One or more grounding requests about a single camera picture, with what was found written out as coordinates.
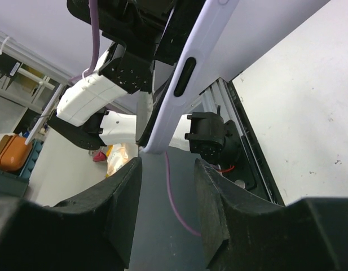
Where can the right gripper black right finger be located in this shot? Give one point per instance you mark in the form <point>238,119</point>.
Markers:
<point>241,231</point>

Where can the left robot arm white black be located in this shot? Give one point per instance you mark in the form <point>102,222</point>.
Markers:
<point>99,108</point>

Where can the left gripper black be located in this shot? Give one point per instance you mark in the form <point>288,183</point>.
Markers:
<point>144,31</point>

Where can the plastic bag of packets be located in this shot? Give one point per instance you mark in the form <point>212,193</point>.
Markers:
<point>118,155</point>

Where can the orange plastic case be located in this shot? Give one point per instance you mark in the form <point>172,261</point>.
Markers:
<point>13,152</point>

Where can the aluminium front rail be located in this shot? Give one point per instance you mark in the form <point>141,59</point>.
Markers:
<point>214,96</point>

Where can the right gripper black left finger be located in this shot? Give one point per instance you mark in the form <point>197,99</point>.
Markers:
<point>92,230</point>

